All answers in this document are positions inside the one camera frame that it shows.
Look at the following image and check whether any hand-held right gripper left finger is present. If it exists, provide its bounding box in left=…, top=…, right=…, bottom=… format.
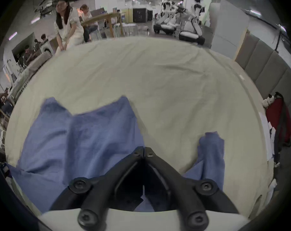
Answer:
left=50, top=146, right=144, bottom=230

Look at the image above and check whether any blue shirt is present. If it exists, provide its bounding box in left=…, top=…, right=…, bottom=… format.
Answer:
left=8, top=96, right=225, bottom=213

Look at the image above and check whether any red cloth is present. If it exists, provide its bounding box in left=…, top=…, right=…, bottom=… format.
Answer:
left=266, top=98, right=291, bottom=147

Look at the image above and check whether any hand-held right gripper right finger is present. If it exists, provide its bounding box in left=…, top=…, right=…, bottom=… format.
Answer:
left=143, top=147, right=240, bottom=231

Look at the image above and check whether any group of people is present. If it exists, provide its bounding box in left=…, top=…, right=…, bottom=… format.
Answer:
left=23, top=34, right=50, bottom=65

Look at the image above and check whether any grey padded headboard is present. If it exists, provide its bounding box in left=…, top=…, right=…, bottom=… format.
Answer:
left=235, top=32, right=291, bottom=139

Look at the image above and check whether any wooden table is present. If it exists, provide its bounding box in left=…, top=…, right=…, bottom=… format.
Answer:
left=81, top=12, right=125, bottom=38

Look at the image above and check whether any white humanoid robot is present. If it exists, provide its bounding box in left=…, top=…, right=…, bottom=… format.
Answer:
left=153, top=0, right=182, bottom=35
left=179, top=0, right=206, bottom=45

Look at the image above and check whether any white and black plush dog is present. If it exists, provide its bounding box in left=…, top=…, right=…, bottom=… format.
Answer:
left=262, top=94, right=276, bottom=109

